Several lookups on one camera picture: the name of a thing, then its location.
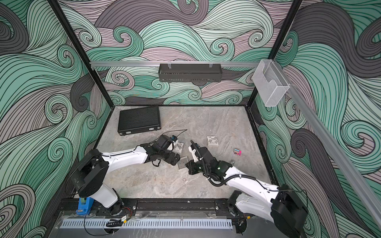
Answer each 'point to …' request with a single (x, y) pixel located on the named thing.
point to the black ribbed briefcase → (138, 120)
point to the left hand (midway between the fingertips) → (174, 154)
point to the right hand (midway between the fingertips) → (184, 167)
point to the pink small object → (237, 151)
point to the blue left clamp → (85, 209)
